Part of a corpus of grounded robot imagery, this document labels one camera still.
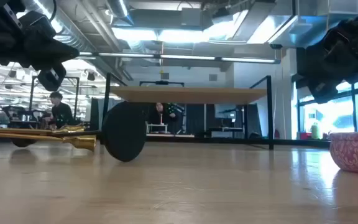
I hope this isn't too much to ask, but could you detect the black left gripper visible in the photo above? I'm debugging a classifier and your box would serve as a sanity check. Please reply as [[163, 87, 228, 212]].
[[1, 0, 80, 91]]

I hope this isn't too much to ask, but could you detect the gold candlestick holder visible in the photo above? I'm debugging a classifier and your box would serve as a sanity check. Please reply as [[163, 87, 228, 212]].
[[0, 124, 86, 135], [0, 132, 98, 152]]

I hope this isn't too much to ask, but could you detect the pink patterned candle tin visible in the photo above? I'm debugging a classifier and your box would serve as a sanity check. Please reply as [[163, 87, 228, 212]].
[[329, 132, 358, 175]]

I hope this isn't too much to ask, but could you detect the black candlestick holder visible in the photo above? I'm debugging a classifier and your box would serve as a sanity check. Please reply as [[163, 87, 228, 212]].
[[11, 101, 147, 162]]

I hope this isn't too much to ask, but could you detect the person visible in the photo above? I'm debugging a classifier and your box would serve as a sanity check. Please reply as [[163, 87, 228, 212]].
[[44, 91, 74, 130], [147, 102, 178, 134]]

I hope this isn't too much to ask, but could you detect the green bottle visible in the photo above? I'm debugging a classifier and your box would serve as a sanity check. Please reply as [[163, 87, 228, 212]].
[[311, 123, 322, 140]]

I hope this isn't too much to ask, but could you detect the background monitor screen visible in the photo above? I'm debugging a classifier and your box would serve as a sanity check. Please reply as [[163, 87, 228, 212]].
[[214, 104, 237, 119]]

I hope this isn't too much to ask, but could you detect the small white rack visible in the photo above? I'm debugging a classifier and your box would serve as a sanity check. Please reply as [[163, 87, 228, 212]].
[[146, 123, 169, 134]]

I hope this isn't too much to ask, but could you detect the long linear ceiling light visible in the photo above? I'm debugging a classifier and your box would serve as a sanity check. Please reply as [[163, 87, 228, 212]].
[[78, 52, 281, 65]]

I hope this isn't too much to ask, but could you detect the wooden shelf with black legs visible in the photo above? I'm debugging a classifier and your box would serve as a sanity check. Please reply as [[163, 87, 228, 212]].
[[101, 73, 275, 151]]

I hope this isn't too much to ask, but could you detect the silver ventilation duct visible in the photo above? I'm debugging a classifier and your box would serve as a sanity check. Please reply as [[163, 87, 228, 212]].
[[47, 0, 124, 54]]

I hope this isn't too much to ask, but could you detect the black background rig frame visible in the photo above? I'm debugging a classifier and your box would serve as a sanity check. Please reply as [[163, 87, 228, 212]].
[[31, 75, 80, 121]]

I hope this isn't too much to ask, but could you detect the black window frame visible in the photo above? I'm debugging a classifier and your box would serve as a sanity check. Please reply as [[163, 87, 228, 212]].
[[296, 79, 358, 141]]

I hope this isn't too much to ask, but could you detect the black aluminium table frame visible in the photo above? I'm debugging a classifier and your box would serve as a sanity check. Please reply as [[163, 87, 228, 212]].
[[99, 136, 332, 149]]

